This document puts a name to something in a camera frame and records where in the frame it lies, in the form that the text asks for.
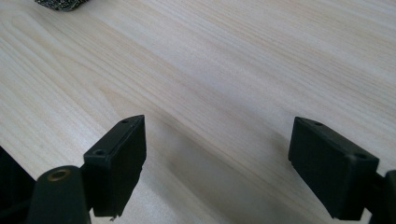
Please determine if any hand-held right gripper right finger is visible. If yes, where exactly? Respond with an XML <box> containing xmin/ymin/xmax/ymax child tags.
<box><xmin>288</xmin><ymin>116</ymin><xmax>380</xmax><ymax>221</ymax></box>

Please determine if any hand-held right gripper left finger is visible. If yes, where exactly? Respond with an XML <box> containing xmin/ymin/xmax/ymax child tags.
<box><xmin>82</xmin><ymin>114</ymin><xmax>148</xmax><ymax>218</ymax></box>

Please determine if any dark speckled cloth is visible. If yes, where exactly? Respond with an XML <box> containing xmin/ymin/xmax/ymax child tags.
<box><xmin>34</xmin><ymin>0</ymin><xmax>90</xmax><ymax>11</ymax></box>

